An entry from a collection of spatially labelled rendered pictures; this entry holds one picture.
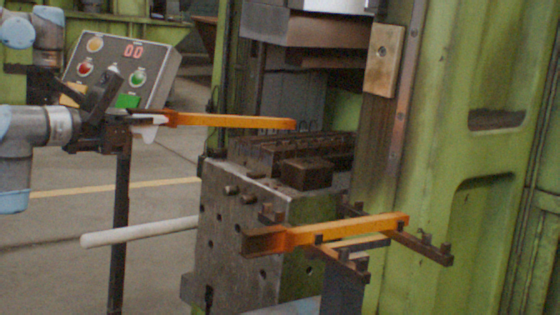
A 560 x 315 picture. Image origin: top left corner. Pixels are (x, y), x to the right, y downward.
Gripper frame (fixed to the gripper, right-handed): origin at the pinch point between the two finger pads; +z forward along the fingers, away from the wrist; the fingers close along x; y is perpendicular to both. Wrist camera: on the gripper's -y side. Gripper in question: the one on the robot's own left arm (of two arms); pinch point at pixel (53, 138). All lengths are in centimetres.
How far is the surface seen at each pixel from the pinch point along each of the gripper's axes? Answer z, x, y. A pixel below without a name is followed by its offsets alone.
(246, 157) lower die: -1, 21, -49
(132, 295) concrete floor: 93, -85, -42
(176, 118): -19, 56, -19
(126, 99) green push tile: -9.3, -12.9, -21.0
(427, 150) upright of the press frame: -15, 62, -78
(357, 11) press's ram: -44, 30, -72
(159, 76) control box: -17.3, -11.5, -30.2
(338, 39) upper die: -36, 26, -70
